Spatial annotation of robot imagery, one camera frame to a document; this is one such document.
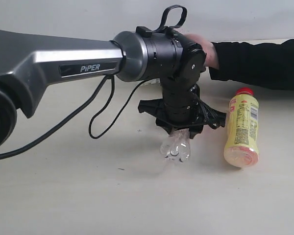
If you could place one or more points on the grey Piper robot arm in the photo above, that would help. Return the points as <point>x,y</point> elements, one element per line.
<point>30,63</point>

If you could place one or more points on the yellow juice bottle red cap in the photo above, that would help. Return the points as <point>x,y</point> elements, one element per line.
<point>241,148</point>

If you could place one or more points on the black sleeved forearm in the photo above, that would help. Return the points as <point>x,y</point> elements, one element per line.
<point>267,65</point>

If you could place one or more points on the person's open hand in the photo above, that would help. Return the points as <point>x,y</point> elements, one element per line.
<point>211,60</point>

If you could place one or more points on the clear bottle red label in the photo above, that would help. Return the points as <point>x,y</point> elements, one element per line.
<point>177,147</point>

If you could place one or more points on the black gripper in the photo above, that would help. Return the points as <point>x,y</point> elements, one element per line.
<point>181,108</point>

